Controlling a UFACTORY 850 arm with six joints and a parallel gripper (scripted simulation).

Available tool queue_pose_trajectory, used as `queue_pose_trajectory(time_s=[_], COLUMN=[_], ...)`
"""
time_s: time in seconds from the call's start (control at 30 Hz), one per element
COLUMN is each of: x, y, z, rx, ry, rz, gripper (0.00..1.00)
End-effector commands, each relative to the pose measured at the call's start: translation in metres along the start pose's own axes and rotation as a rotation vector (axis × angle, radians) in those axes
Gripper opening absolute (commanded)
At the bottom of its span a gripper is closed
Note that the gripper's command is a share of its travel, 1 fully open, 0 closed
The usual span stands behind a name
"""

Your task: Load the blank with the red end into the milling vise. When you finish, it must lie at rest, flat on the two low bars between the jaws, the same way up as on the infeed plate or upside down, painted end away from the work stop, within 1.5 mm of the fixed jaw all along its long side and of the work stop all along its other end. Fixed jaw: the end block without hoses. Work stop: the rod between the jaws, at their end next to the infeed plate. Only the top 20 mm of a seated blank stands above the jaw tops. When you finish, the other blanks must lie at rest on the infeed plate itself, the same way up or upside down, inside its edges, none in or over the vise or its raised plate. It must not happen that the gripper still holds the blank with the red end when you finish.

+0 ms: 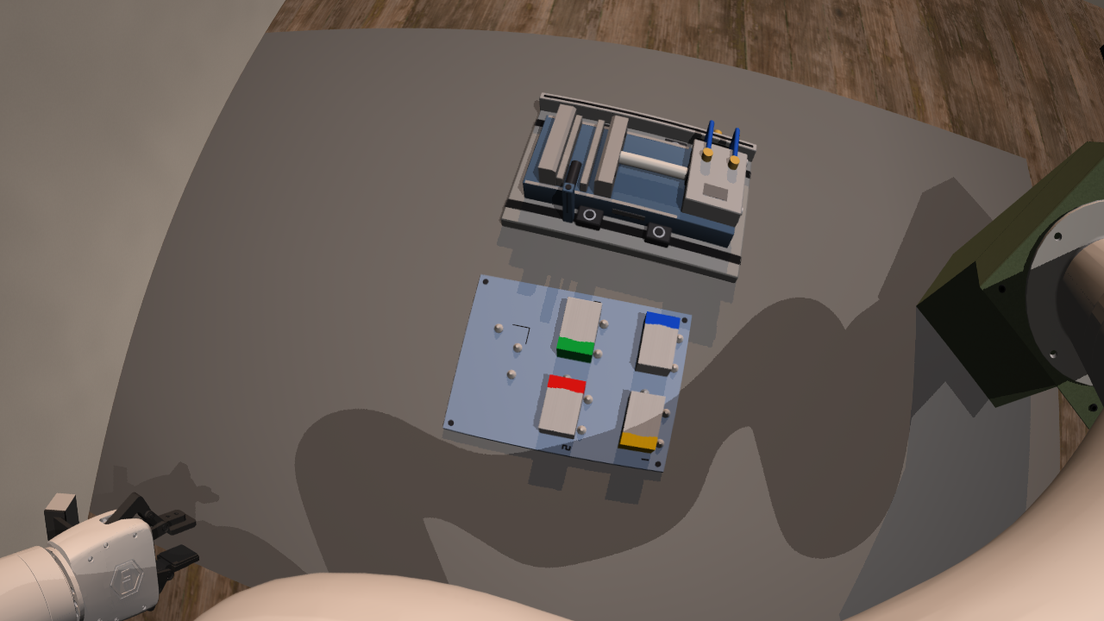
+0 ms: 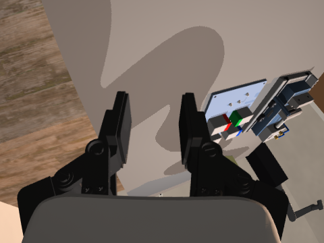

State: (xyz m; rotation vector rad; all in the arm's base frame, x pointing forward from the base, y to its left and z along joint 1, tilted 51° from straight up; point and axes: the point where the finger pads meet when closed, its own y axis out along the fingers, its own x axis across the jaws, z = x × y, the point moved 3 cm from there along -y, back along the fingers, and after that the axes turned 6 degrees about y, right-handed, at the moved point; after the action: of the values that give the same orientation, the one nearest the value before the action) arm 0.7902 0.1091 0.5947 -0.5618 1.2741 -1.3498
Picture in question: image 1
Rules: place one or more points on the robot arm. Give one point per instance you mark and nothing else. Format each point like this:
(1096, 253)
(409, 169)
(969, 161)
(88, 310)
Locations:
(1047, 566)

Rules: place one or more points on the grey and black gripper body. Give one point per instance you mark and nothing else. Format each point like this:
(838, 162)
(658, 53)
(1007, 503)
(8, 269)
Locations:
(111, 568)

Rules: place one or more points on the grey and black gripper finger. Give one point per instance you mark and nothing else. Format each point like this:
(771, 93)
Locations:
(173, 560)
(172, 522)

